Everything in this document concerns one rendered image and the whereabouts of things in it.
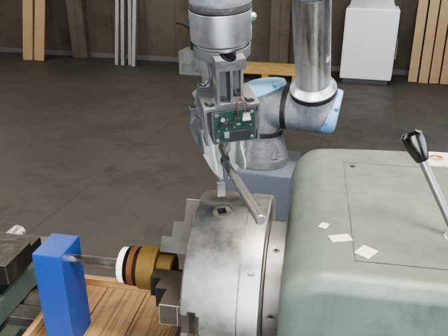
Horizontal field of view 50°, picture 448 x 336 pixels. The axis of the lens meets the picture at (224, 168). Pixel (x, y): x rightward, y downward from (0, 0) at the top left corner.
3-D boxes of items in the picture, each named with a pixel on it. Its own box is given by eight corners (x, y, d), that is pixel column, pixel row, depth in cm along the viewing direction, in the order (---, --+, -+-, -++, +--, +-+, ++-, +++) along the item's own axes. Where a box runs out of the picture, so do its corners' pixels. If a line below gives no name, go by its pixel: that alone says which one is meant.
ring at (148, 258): (180, 236, 94) (135, 232, 95) (166, 263, 85) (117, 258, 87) (181, 275, 97) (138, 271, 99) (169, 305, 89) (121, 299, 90)
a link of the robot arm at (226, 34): (184, 1, 59) (248, -4, 60) (187, 38, 62) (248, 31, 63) (193, 19, 53) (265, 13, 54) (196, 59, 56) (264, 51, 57)
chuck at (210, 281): (258, 275, 111) (259, 161, 93) (237, 406, 85) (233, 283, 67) (219, 271, 112) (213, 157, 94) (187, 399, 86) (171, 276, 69)
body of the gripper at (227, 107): (204, 151, 61) (197, 61, 54) (193, 120, 68) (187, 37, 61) (262, 143, 62) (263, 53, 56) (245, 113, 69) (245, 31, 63)
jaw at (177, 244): (221, 258, 93) (227, 197, 95) (217, 257, 88) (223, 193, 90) (165, 252, 95) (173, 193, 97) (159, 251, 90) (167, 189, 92)
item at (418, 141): (425, 158, 70) (430, 127, 68) (429, 166, 67) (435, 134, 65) (396, 156, 71) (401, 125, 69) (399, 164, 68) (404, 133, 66)
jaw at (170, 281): (214, 271, 86) (199, 311, 75) (213, 295, 88) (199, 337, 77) (155, 265, 88) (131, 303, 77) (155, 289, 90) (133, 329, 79)
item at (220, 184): (213, 191, 80) (210, 131, 73) (225, 189, 80) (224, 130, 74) (215, 199, 78) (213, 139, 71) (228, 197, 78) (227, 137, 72)
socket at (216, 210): (211, 219, 84) (210, 206, 82) (229, 215, 84) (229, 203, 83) (215, 231, 81) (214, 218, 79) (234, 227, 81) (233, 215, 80)
